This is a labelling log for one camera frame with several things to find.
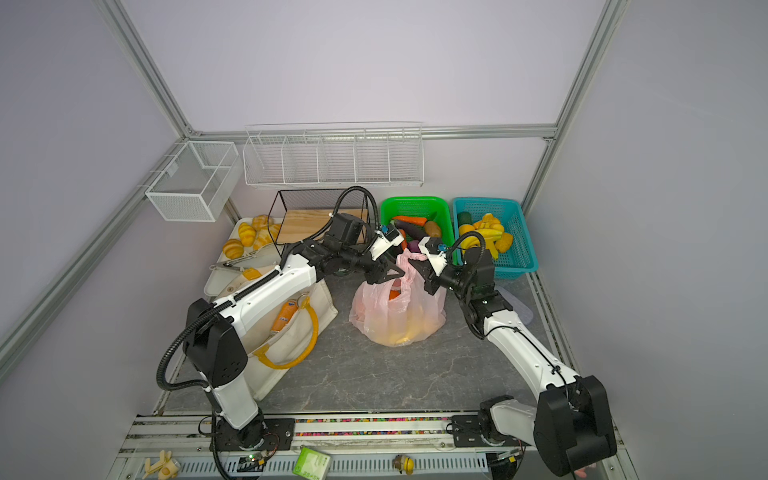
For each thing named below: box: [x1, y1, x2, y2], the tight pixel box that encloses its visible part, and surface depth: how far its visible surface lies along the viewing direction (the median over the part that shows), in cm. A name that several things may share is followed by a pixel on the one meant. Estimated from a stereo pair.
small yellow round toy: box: [403, 457, 415, 476], surface depth 69 cm
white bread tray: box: [204, 218, 283, 297], surface depth 111 cm
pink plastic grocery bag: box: [349, 250, 448, 347], surface depth 80 cm
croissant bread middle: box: [238, 222, 257, 247], surface depth 118 cm
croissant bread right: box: [252, 214, 281, 251], surface depth 117 cm
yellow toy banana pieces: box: [142, 450, 178, 480], surface depth 70 cm
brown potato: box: [424, 221, 442, 238], surface depth 114 cm
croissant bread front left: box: [223, 238, 245, 260], surface depth 113 cm
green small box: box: [292, 446, 331, 480], surface depth 70 cm
